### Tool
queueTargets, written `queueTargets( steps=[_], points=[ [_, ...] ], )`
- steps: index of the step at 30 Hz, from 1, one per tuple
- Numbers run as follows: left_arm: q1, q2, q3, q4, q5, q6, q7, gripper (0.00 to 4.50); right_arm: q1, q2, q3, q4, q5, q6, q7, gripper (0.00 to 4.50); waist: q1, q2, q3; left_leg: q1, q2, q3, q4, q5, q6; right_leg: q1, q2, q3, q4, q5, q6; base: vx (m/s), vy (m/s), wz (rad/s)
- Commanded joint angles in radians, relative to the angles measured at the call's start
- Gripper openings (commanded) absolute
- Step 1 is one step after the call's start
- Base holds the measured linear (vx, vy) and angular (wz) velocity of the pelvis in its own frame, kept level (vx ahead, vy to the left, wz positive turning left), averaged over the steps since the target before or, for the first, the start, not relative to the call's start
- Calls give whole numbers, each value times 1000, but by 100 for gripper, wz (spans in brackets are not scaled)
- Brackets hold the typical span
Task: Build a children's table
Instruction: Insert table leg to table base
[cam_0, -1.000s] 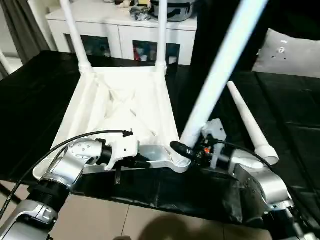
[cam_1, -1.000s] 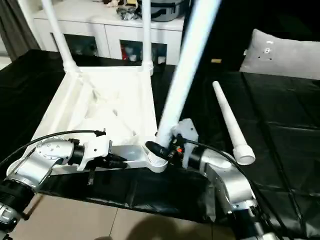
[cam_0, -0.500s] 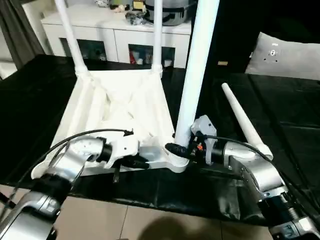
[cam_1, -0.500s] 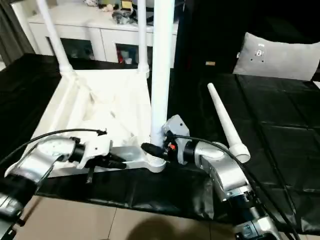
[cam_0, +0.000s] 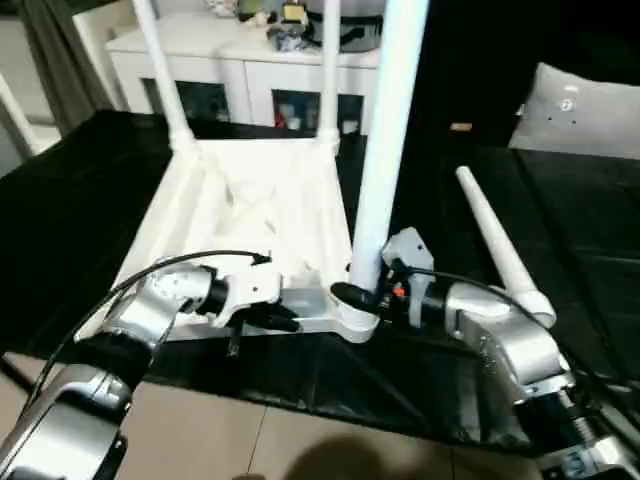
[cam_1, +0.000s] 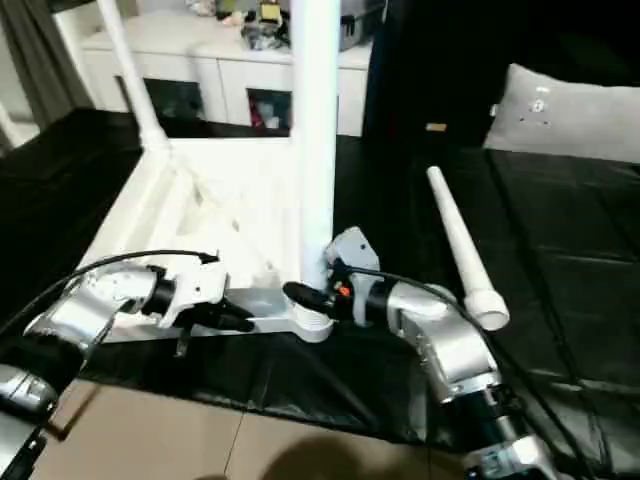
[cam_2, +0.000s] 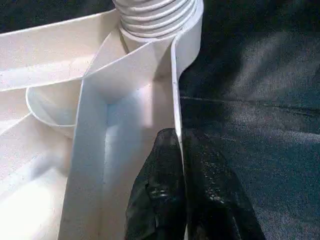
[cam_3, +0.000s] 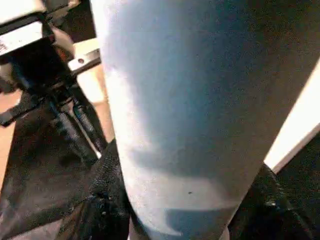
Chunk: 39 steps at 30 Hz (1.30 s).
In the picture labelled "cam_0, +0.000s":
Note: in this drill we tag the white plastic table top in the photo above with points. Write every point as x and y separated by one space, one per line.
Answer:
250 200

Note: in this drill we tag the white plastic table leg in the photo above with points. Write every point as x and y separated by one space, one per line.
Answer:
330 75
162 75
390 125
500 240

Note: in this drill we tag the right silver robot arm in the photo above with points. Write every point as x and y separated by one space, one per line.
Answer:
525 340

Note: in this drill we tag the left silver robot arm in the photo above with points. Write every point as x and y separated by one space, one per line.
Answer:
100 360

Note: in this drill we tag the white cup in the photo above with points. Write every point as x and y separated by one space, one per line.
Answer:
350 125

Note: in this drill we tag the black work surface mat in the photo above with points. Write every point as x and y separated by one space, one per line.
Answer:
75 200

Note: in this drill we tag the black work table leg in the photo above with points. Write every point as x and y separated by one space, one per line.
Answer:
17 372

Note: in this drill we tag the black cabinet with orange label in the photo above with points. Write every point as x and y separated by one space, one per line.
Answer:
475 60

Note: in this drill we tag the white sideboard with glass doors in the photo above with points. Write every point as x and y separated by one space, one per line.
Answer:
210 65

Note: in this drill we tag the grey pillow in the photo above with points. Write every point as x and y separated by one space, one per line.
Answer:
580 115

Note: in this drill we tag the black tangled item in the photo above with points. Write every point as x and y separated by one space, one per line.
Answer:
290 37

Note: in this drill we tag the yellow and black device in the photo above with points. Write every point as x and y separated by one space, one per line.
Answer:
295 11

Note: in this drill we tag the grey curtain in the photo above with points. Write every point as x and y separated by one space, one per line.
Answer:
70 60

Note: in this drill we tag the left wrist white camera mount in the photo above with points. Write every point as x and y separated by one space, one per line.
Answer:
250 290

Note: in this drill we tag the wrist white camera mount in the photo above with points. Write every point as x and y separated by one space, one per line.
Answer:
410 250
250 290

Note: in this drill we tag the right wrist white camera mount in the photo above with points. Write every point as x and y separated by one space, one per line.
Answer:
410 250

